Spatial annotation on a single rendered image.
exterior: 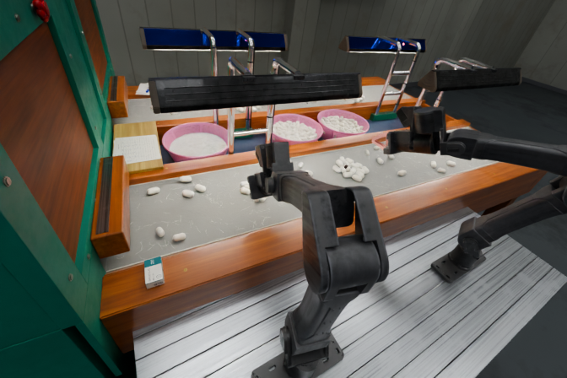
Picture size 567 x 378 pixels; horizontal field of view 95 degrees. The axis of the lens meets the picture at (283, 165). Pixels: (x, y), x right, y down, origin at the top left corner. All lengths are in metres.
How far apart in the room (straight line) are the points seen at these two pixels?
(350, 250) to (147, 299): 0.46
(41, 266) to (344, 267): 0.38
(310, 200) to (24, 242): 0.34
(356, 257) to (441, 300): 0.60
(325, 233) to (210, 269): 0.41
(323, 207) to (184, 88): 0.48
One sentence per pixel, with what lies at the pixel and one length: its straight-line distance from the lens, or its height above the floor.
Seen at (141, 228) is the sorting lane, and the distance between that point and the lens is 0.83.
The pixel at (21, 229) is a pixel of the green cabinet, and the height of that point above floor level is 1.06.
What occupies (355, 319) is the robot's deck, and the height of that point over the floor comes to 0.67.
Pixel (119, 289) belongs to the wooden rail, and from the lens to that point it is 0.70.
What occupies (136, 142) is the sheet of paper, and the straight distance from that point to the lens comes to 1.11.
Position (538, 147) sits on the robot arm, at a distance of 0.82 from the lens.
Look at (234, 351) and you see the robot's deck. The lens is 0.71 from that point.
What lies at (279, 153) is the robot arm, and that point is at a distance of 0.60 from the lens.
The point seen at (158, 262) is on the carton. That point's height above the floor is 0.79.
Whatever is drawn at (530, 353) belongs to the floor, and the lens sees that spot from 1.98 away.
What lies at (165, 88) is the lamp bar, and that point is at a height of 1.09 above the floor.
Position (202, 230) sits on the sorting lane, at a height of 0.74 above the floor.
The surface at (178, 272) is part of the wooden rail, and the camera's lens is 0.69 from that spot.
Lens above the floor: 1.34
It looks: 36 degrees down
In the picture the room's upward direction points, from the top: 8 degrees clockwise
